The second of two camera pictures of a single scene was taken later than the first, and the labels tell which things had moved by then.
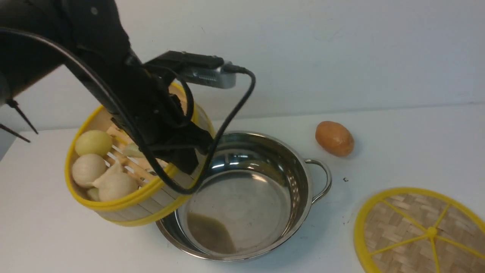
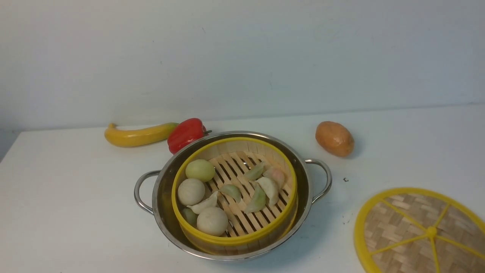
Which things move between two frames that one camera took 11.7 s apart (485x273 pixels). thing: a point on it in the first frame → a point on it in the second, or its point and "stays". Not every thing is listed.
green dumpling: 131,149 → 255,172
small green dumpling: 93,193 → 191,216
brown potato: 335,138 stays
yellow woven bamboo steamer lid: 420,230 stays
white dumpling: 114,178 → 211,201
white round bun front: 116,183 → 213,222
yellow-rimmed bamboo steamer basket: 113,171 → 234,195
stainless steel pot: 253,198 stays
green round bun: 93,141 → 200,169
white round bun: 87,168 → 191,192
